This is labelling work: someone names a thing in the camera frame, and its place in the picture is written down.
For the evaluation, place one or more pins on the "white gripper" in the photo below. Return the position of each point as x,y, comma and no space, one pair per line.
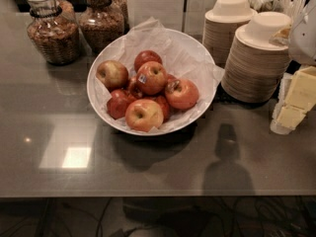
304,39

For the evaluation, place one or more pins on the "red apple with sticker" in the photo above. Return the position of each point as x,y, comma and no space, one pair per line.
151,78

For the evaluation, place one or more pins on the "paper bowl stack front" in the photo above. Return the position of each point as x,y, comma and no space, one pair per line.
254,65

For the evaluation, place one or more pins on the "paper bowl stack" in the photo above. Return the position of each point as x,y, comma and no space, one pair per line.
254,65
220,25

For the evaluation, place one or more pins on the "paper bowl stack back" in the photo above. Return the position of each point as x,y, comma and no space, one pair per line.
220,25

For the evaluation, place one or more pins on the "red apple right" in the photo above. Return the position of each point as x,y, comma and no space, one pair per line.
181,94

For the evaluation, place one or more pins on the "red apple under front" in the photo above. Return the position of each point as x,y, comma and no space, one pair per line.
162,102

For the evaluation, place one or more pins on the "white bowl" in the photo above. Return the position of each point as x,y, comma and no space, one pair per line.
98,97

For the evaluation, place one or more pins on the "yellow-red apple front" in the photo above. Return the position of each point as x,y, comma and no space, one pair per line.
143,115

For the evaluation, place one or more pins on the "yellow-red apple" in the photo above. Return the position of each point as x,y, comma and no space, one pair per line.
112,74
143,115

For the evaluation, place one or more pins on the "red apple back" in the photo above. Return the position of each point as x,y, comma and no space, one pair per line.
146,56

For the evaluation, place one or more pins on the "small red apple middle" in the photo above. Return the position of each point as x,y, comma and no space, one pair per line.
133,89

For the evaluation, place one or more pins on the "dark red apple front-left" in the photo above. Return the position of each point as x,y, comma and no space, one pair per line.
118,103

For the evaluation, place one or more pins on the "yellow-red apple left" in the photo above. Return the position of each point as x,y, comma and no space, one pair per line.
112,74

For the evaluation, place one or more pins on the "white box left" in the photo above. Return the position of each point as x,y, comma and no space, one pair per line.
168,12

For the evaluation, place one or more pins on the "glass granola jar right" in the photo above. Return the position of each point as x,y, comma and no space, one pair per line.
101,23

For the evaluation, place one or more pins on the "glass granola jar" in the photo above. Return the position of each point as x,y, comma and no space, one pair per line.
54,33
101,23

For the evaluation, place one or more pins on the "glass granola jar left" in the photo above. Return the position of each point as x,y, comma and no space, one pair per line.
54,33

